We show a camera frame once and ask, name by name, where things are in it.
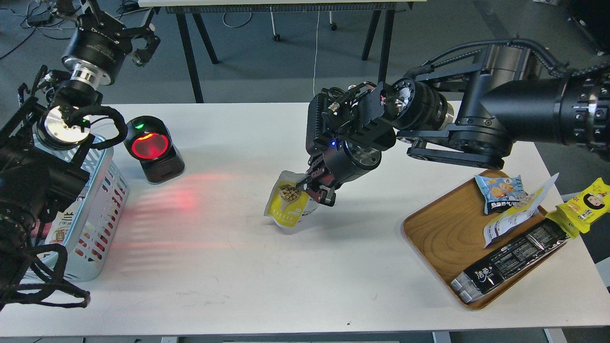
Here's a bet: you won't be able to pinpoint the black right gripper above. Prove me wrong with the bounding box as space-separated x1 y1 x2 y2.
296 139 382 207

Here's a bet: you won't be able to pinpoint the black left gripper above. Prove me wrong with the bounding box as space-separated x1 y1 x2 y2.
52 0 161 85

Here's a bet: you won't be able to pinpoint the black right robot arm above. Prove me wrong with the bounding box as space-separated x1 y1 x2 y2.
296 39 609 206

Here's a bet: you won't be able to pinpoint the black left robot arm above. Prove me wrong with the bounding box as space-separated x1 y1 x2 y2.
0 0 161 308

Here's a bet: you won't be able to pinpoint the blue snack packet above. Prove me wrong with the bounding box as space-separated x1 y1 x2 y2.
474 175 527 215

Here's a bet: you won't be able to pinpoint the light blue plastic basket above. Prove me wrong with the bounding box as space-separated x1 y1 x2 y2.
39 147 129 282

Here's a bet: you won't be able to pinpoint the snack packets inside basket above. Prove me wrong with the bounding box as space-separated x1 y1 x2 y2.
40 202 81 246

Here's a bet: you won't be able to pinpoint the long black snack package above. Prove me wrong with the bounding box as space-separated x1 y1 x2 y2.
449 219 569 303

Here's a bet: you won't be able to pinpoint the yellow cartoon snack packet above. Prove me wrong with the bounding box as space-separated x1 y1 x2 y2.
545 177 610 238

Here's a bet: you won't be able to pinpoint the black leg background table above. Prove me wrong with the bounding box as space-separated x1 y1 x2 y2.
138 0 414 103

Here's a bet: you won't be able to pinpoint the black barcode scanner red window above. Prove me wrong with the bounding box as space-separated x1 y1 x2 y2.
124 116 185 184

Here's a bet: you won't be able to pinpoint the round wooden tray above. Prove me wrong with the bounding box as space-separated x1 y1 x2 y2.
403 178 569 310

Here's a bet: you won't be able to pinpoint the black floor cables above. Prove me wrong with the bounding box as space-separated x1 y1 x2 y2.
0 0 143 62

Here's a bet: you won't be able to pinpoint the white hanging cable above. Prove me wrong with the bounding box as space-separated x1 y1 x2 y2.
312 10 320 96

